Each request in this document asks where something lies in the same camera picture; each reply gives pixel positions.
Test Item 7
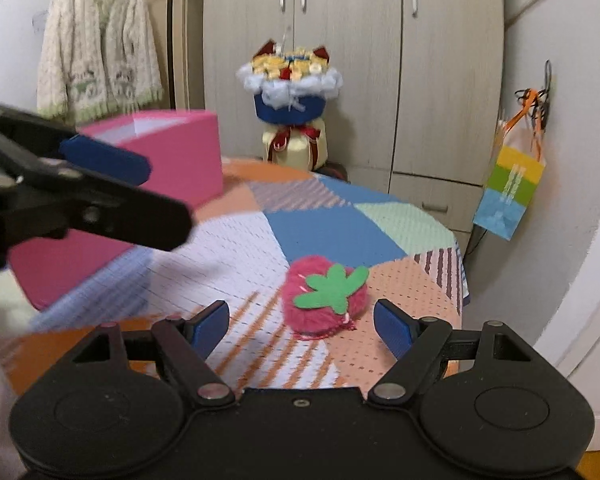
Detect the pink cardboard box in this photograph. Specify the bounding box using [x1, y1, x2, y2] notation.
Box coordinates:
[7, 110, 223, 310]

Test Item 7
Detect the red strawberry plush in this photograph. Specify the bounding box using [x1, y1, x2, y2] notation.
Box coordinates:
[280, 255, 369, 340]

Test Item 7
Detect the white door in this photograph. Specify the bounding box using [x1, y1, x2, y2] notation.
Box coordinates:
[534, 222, 600, 451]

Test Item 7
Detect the cream knitted cardigan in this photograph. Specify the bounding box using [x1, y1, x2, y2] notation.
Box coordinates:
[36, 0, 164, 125]

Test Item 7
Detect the yellow flower bouquet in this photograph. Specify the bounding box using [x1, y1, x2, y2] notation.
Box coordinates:
[236, 39, 343, 171]

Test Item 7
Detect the patchwork knitted table cover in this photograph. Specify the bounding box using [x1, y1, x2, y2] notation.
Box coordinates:
[0, 160, 469, 391]

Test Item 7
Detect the colourful paper gift bag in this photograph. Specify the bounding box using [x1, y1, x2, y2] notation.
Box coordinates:
[474, 61, 553, 240]

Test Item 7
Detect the beige wardrobe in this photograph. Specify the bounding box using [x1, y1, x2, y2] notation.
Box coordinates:
[175, 0, 504, 244]

